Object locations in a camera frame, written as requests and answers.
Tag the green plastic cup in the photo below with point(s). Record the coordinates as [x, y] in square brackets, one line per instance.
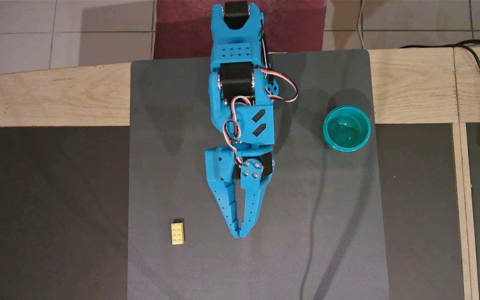
[346, 133]

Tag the blue controller board holder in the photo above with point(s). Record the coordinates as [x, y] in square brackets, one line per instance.
[272, 88]

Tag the gray table mat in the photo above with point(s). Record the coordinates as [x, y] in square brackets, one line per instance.
[206, 266]

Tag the maroon chair cover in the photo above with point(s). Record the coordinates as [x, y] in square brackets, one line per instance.
[181, 29]

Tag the cream lego brick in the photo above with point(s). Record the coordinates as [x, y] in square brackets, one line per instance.
[177, 233]

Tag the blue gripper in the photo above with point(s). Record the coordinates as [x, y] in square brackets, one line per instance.
[219, 166]

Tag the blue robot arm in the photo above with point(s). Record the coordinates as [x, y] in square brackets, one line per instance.
[231, 39]

